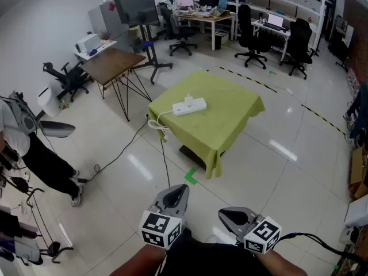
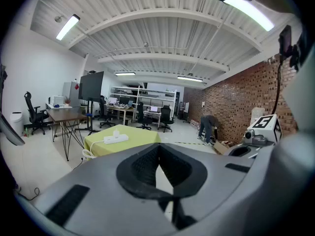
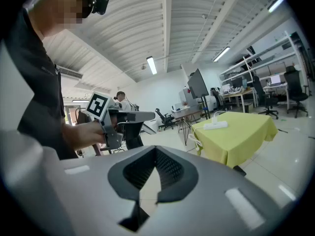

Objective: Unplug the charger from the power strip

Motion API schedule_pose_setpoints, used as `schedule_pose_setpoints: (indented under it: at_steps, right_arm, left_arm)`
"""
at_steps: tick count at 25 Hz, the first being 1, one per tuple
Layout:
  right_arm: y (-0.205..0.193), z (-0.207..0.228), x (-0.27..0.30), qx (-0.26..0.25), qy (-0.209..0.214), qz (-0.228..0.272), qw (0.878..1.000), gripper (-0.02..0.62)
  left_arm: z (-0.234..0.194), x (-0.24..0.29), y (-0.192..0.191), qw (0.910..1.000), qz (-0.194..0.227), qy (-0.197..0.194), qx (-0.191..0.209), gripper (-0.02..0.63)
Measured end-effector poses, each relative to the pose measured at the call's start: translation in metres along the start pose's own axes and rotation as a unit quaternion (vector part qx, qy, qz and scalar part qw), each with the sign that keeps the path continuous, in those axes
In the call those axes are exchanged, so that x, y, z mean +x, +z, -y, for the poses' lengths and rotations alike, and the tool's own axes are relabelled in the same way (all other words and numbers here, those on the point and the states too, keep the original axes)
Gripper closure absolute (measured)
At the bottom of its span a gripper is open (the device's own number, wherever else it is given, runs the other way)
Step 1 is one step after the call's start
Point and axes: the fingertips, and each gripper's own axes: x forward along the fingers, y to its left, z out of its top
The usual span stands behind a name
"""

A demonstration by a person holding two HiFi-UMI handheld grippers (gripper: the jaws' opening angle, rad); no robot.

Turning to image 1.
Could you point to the white desk with laptop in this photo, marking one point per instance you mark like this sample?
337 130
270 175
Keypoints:
258 24

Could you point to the green tablecloth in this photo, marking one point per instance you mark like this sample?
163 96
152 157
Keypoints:
212 125

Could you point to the yellow black hazard tape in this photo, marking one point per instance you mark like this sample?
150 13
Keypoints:
323 120

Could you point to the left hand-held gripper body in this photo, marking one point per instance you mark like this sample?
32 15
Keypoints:
172 203

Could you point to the small blue object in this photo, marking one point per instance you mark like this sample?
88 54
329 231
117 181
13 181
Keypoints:
93 51

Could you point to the grey metal cabinet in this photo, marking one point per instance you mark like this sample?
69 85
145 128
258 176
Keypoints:
109 22

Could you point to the small potted plant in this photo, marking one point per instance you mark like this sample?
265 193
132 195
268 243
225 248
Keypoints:
105 35

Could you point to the pink screen monitor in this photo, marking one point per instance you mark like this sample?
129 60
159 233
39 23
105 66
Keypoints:
184 1

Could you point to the person's left forearm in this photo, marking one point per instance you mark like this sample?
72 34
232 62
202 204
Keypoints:
141 262

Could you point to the white waste bin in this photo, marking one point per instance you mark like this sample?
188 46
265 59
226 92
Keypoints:
47 102

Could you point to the toppled black office chair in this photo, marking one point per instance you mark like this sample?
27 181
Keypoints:
70 80

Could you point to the white printer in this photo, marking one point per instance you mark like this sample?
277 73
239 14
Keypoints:
89 42

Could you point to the person's right forearm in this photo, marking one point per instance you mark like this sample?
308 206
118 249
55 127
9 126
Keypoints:
279 266

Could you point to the low white cabinet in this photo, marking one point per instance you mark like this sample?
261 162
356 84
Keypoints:
86 55

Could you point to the white board on stand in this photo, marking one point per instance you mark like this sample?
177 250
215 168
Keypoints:
348 36

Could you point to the open laptop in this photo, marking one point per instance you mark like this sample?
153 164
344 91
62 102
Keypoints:
275 19

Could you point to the white power strip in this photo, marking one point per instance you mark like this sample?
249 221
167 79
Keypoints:
189 108

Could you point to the small black office chair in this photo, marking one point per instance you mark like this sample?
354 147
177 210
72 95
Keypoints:
184 32

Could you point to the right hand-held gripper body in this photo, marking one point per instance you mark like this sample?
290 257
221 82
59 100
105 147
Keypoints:
258 231

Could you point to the cardboard box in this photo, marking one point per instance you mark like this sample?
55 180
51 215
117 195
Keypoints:
356 168

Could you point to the black display on rolling stand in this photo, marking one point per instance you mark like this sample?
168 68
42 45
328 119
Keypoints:
135 1

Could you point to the white box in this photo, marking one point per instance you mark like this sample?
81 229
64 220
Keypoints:
359 211

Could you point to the person's black clothing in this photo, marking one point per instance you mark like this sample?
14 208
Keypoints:
215 257

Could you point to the white shelving frame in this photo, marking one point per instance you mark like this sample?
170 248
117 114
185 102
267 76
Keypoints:
322 10

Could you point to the wooden table with black legs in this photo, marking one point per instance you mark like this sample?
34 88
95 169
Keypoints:
112 65

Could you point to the black high-back office chair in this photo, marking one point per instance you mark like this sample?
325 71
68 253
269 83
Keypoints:
300 39
247 24

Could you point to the black metal rack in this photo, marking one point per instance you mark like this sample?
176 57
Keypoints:
20 184

